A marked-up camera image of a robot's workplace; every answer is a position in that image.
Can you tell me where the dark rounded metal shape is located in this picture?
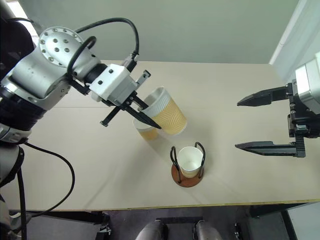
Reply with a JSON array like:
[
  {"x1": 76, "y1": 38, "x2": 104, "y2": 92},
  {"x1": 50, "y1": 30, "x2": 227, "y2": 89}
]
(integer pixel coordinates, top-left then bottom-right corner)
[
  {"x1": 135, "y1": 219, "x2": 169, "y2": 240},
  {"x1": 194, "y1": 219, "x2": 223, "y2": 240}
]

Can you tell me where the black table bracket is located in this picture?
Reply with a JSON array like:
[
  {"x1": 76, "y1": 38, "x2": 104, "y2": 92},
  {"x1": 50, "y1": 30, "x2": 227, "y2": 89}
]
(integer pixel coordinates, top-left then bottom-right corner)
[{"x1": 249, "y1": 202, "x2": 312, "y2": 219}]

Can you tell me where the black metal frame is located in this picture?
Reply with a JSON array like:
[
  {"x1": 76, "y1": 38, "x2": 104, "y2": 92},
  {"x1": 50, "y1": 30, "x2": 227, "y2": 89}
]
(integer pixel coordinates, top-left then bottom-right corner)
[{"x1": 9, "y1": 210, "x2": 112, "y2": 240}]

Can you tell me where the white panel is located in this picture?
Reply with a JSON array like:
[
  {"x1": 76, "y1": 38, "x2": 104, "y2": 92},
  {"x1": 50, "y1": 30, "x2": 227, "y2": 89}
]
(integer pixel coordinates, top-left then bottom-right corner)
[{"x1": 285, "y1": 201, "x2": 320, "y2": 240}]

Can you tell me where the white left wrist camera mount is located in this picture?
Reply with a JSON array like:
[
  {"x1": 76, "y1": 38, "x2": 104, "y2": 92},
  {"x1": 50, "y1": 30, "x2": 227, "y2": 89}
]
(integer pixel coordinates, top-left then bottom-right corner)
[{"x1": 88, "y1": 63, "x2": 139, "y2": 106}]

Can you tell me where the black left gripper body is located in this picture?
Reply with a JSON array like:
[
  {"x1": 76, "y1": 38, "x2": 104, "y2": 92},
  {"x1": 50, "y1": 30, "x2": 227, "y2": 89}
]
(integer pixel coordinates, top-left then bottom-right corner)
[{"x1": 99, "y1": 70, "x2": 152, "y2": 128}]

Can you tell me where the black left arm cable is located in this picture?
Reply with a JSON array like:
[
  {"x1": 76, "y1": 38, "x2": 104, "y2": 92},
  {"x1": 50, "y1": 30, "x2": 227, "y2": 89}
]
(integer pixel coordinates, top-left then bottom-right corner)
[{"x1": 66, "y1": 17, "x2": 140, "y2": 84}]

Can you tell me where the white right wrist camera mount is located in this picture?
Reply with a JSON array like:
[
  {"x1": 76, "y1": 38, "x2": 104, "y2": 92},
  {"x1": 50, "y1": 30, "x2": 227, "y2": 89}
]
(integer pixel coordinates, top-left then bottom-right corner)
[{"x1": 294, "y1": 51, "x2": 320, "y2": 115}]

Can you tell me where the black wire cup holder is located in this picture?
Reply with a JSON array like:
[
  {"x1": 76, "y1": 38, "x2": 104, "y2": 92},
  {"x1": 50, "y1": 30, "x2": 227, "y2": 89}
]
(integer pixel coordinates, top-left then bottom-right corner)
[{"x1": 170, "y1": 141, "x2": 207, "y2": 188}]

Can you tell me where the dark robot torso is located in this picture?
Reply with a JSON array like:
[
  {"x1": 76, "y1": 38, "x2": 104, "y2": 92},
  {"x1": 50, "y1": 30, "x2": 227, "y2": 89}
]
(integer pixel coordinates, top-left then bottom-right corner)
[{"x1": 0, "y1": 0, "x2": 37, "y2": 87}]

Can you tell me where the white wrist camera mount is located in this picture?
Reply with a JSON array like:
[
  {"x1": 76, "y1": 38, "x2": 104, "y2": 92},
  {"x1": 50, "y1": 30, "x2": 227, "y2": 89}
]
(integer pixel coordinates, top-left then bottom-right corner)
[
  {"x1": 294, "y1": 51, "x2": 320, "y2": 115},
  {"x1": 88, "y1": 63, "x2": 139, "y2": 106}
]

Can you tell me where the white and tan paper cup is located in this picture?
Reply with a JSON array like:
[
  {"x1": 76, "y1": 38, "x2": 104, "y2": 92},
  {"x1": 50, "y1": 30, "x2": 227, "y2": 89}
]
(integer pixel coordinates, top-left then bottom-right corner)
[
  {"x1": 177, "y1": 146, "x2": 204, "y2": 179},
  {"x1": 139, "y1": 86, "x2": 188, "y2": 137},
  {"x1": 132, "y1": 118, "x2": 161, "y2": 142}
]

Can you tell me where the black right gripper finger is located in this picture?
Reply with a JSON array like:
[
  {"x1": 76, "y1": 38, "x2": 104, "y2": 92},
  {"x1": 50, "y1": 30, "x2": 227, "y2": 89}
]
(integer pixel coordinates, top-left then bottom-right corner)
[
  {"x1": 234, "y1": 140, "x2": 297, "y2": 158},
  {"x1": 236, "y1": 86, "x2": 293, "y2": 108}
]

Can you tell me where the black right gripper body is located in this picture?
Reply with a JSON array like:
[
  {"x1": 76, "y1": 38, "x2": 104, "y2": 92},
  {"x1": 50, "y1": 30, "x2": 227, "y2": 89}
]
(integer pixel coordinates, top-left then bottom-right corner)
[{"x1": 286, "y1": 79, "x2": 320, "y2": 158}]

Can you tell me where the long black loose cable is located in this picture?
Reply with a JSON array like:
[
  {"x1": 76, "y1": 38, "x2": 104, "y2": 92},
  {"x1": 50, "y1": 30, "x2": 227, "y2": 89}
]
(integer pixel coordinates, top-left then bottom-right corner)
[{"x1": 4, "y1": 141, "x2": 76, "y2": 220}]

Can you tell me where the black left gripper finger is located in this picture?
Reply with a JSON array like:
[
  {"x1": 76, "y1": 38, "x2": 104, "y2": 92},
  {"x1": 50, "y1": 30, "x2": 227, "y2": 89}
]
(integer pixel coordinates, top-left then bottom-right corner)
[
  {"x1": 123, "y1": 102, "x2": 163, "y2": 130},
  {"x1": 133, "y1": 92, "x2": 149, "y2": 111}
]

